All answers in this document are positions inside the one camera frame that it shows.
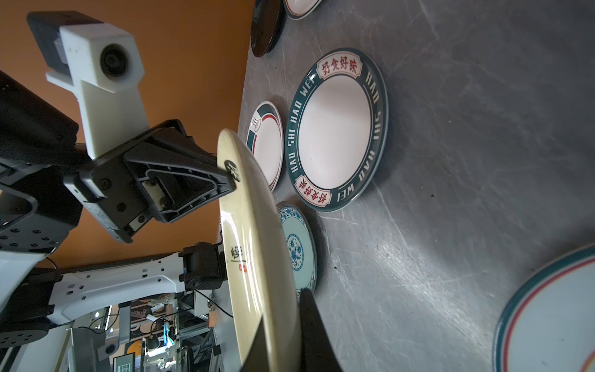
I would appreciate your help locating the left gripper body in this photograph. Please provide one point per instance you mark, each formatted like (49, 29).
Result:
(47, 179)

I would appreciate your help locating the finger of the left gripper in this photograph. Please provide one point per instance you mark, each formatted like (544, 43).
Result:
(161, 174)

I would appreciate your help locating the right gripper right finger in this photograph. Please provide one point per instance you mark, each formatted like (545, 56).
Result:
(317, 351)

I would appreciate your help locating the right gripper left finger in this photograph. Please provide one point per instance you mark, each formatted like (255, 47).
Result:
(263, 353)

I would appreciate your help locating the cream yellow plate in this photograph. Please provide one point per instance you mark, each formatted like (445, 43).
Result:
(261, 281)

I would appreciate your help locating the black plate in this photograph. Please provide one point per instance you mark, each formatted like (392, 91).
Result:
(267, 23)

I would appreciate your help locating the green rimmed white plate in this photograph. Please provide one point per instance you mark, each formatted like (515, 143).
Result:
(548, 324)

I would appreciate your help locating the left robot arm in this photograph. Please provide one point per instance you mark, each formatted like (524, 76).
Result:
(35, 300)

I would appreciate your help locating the green red rimmed plate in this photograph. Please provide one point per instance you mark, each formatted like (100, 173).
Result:
(265, 140)

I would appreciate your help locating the teal floral pattern plate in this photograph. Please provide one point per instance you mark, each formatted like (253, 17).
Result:
(301, 246)

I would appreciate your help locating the hao shi wei plate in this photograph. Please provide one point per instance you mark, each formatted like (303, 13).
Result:
(337, 129)

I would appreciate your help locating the far sunburst pattern plate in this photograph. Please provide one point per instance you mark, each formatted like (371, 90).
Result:
(299, 9)

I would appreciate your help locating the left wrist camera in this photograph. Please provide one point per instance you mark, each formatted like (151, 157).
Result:
(101, 66)

